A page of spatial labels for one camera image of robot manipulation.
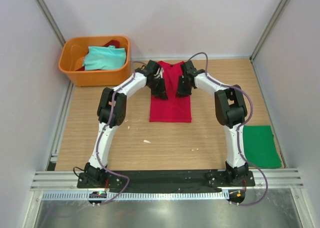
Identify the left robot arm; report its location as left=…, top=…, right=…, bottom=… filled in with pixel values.
left=78, top=68, right=168, bottom=188

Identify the teal t-shirt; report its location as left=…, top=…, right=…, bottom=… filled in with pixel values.
left=82, top=45, right=127, bottom=71

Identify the orange plastic bin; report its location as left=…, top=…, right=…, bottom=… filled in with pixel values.
left=58, top=35, right=131, bottom=87

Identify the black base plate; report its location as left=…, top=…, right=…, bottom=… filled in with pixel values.
left=77, top=170, right=256, bottom=194

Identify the slotted cable duct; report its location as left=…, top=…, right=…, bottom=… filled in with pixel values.
left=42, top=190, right=229, bottom=202

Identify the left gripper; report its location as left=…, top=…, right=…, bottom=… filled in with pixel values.
left=147, top=77, right=168, bottom=101

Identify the aluminium frame rail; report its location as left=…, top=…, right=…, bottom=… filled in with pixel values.
left=31, top=168, right=304, bottom=191

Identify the dark red garment in bin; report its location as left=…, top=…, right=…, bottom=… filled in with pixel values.
left=104, top=40, right=120, bottom=48

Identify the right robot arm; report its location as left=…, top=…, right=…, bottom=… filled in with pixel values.
left=176, top=72, right=249, bottom=186

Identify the red t-shirt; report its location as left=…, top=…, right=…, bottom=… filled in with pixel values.
left=149, top=61, right=192, bottom=123

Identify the folded green t-shirt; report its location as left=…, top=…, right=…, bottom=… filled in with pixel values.
left=243, top=125, right=282, bottom=169

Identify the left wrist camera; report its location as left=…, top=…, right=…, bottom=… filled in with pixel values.
left=141, top=60, right=164, bottom=79

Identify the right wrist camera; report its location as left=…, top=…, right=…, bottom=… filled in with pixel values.
left=180, top=60, right=205, bottom=78

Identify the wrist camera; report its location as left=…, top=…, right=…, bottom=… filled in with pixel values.
left=141, top=60, right=164, bottom=79
left=180, top=60, right=205, bottom=78

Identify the orange garment in bin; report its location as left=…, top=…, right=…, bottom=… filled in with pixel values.
left=74, top=56, right=85, bottom=71

